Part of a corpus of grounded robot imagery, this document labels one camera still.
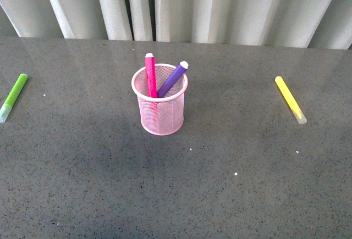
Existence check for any pink highlighter pen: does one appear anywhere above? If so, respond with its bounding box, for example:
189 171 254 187
144 53 159 124

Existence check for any pink mesh pen cup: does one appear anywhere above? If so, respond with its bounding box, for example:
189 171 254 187
131 67 188 136

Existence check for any yellow highlighter pen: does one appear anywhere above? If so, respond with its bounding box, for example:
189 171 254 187
275 76 307 125

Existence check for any green highlighter pen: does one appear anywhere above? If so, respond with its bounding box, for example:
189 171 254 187
1 73 28 123

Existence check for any purple highlighter pen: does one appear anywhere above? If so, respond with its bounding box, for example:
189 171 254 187
157 61 189 98

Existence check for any white pleated curtain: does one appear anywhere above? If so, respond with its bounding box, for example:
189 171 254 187
1 0 351 49

